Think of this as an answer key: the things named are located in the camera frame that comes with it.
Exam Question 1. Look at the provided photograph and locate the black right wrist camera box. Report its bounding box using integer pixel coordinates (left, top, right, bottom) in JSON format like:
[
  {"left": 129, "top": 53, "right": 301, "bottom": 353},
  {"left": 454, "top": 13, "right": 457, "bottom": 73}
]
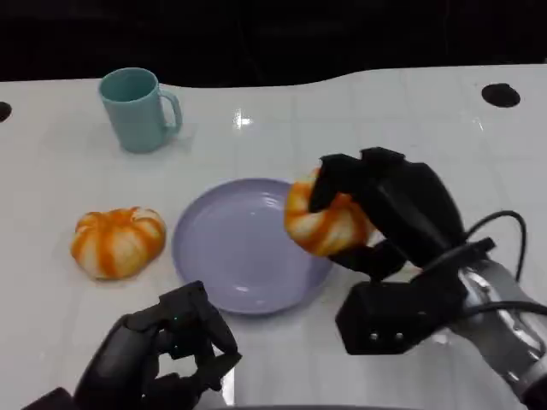
[{"left": 335, "top": 272, "right": 469, "bottom": 356}]

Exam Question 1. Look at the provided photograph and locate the lilac plate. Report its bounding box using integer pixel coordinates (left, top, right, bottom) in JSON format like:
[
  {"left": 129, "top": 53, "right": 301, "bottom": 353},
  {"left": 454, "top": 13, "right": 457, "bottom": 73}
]
[{"left": 171, "top": 178, "right": 334, "bottom": 316}]

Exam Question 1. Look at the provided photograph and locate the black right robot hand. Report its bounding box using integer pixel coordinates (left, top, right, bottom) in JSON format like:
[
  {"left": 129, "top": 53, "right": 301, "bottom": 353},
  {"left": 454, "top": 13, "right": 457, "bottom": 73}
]
[{"left": 307, "top": 147, "right": 467, "bottom": 282}]

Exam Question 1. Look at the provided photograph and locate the pale green mug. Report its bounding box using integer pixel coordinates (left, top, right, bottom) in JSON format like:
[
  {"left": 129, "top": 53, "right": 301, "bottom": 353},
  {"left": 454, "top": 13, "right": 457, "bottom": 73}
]
[{"left": 98, "top": 67, "right": 184, "bottom": 155}]

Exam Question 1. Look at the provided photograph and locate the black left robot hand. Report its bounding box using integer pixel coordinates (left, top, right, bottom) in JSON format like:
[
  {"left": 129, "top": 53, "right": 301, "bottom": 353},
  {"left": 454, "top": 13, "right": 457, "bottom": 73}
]
[{"left": 74, "top": 279, "right": 243, "bottom": 410}]

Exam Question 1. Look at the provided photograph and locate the orange and white bread roll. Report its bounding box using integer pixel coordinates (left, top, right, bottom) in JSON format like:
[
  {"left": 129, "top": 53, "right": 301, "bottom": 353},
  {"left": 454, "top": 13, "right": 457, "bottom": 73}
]
[
  {"left": 284, "top": 168, "right": 378, "bottom": 259},
  {"left": 70, "top": 207, "right": 167, "bottom": 281}
]

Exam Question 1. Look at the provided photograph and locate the black looping robot cable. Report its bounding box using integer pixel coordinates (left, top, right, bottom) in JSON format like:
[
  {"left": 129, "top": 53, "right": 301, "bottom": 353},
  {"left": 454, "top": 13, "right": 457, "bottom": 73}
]
[{"left": 421, "top": 210, "right": 528, "bottom": 283}]

